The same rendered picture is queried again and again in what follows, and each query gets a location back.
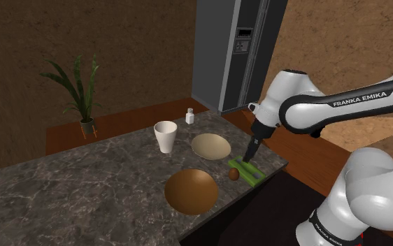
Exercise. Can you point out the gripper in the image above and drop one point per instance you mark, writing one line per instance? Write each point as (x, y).
(260, 132)

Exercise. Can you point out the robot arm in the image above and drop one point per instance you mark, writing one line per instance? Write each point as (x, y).
(322, 109)

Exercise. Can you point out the green rectangular tray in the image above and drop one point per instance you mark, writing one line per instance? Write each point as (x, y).
(251, 172)

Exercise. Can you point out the brown egg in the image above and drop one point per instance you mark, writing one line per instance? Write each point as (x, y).
(233, 174)

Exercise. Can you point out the beige bowl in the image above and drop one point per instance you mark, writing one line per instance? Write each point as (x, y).
(211, 146)

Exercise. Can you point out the white salt shaker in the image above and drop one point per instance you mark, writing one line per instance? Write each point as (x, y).
(190, 117)

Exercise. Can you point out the grey refrigerator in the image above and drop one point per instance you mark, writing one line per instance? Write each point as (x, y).
(230, 54)

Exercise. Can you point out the brown bowl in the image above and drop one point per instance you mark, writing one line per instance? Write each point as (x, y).
(191, 191)

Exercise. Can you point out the white cup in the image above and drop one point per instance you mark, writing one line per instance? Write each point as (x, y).
(165, 136)

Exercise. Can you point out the potted green plant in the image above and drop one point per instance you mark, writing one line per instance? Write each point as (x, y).
(82, 95)

